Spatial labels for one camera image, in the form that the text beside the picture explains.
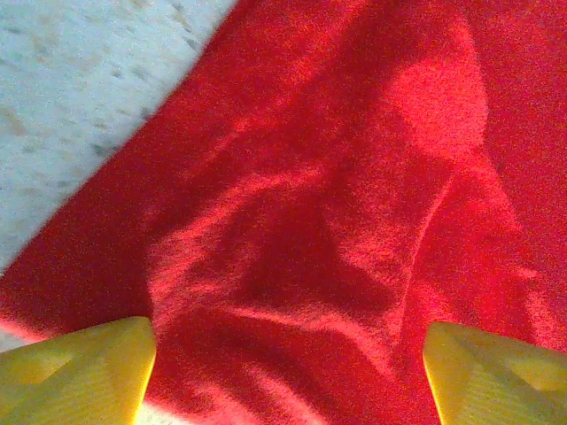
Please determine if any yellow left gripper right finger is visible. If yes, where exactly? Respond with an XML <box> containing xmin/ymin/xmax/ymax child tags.
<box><xmin>423</xmin><ymin>321</ymin><xmax>567</xmax><ymax>425</ymax></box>

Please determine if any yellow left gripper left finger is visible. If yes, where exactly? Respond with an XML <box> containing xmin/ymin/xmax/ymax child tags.
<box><xmin>0</xmin><ymin>316</ymin><xmax>157</xmax><ymax>425</ymax></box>

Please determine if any red t-shirt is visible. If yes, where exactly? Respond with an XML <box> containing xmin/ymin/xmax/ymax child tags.
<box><xmin>0</xmin><ymin>0</ymin><xmax>567</xmax><ymax>425</ymax></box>

